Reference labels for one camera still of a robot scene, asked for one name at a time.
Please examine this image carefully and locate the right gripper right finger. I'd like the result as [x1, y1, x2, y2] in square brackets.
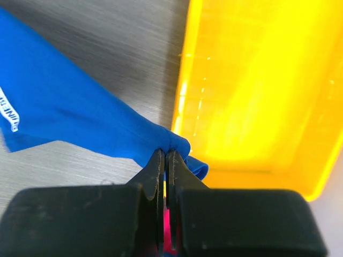
[166, 151, 328, 256]

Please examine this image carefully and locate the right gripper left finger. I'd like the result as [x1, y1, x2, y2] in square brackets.
[1, 150, 165, 256]

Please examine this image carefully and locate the blue printed t shirt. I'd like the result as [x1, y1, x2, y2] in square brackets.
[1, 10, 209, 179]

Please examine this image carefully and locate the pink t shirt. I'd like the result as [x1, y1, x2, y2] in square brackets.
[163, 209, 176, 256]

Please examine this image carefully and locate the yellow plastic tray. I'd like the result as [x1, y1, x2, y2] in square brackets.
[171, 1, 342, 201]

